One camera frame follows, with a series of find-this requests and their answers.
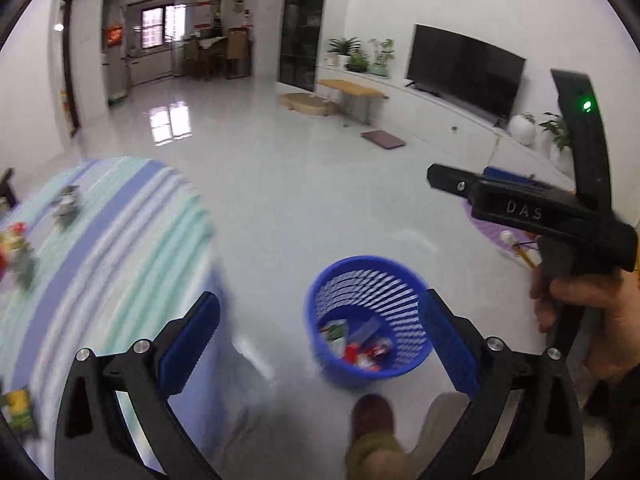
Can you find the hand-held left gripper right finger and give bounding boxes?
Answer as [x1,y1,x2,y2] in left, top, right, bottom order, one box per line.
[415,289,586,480]

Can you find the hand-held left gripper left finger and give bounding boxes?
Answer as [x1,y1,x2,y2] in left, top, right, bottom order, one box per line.
[54,290,222,480]

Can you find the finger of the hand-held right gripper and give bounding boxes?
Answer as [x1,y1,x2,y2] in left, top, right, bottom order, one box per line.
[426,162,483,197]
[482,165,576,192]

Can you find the snack wrappers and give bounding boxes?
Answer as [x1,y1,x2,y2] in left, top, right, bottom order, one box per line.
[357,340,393,372]

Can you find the green white milk carton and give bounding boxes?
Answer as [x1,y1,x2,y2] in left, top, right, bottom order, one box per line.
[320,321,350,348]

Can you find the blue plastic waste basket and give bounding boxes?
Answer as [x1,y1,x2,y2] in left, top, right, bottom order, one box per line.
[305,256,434,388]

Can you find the yellow chip bag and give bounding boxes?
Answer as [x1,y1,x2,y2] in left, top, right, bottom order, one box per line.
[0,387,41,438]

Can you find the red white paper packet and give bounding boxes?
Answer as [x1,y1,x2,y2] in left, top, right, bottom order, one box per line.
[0,222,31,266]

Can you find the person's right forearm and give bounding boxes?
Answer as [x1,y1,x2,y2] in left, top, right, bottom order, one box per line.
[582,365,640,480]

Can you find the person's right hand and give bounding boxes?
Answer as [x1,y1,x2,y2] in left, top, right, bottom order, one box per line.
[530,255,640,383]

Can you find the plant in round white vase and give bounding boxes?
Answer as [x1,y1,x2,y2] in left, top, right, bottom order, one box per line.
[507,112,537,147]

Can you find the yellow stick with white ball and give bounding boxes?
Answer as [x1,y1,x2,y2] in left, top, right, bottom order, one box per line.
[500,230,541,268]

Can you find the white low television cabinet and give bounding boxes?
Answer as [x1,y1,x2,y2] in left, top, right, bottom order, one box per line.
[315,62,576,186]

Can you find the purple round mat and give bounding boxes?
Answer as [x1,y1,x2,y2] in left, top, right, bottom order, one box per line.
[462,195,541,261]

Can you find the large leafy potted plant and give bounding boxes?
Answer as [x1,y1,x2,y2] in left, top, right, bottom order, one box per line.
[537,112,573,173]

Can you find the person's beige pant leg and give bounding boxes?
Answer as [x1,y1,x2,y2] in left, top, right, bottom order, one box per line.
[410,392,471,480]

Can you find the brown floor scale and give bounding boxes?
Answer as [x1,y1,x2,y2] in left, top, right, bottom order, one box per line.
[360,129,407,150]

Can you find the person's brown slipper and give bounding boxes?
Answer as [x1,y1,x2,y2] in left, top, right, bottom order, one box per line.
[350,394,401,443]

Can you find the striped blue green tablecloth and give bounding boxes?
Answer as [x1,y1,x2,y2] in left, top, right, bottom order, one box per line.
[0,156,226,480]

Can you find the black television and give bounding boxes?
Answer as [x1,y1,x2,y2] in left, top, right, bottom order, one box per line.
[405,24,527,123]

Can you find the yellow wooden bench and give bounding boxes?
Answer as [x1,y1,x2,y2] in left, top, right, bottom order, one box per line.
[316,78,389,126]

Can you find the bamboo plant green pot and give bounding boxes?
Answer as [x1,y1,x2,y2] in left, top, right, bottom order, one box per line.
[369,37,396,78]

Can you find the potted plant white pot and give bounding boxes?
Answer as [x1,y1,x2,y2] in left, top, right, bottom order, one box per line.
[326,36,361,68]

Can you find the black glass cabinet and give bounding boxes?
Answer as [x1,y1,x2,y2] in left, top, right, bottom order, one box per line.
[277,0,331,93]

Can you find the wooden dining chair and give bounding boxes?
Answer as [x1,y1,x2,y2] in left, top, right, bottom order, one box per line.
[182,40,201,78]
[226,27,251,78]

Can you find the dining table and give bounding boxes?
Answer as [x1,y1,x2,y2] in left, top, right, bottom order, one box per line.
[192,35,231,81]

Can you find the dark door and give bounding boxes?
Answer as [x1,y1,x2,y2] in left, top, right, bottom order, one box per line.
[61,0,81,136]

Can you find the kitchen window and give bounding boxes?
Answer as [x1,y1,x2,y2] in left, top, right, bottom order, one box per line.
[141,6,188,51]

